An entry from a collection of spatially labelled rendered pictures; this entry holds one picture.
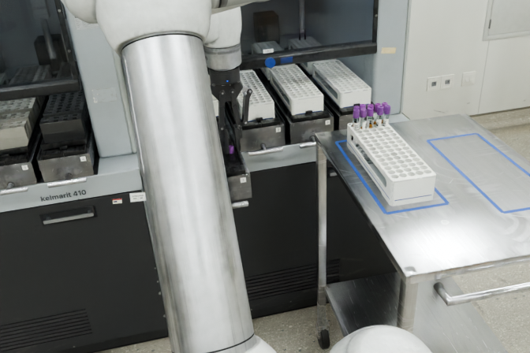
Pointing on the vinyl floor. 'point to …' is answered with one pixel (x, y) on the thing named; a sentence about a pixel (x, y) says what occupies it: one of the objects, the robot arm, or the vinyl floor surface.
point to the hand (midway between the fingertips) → (231, 139)
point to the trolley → (431, 235)
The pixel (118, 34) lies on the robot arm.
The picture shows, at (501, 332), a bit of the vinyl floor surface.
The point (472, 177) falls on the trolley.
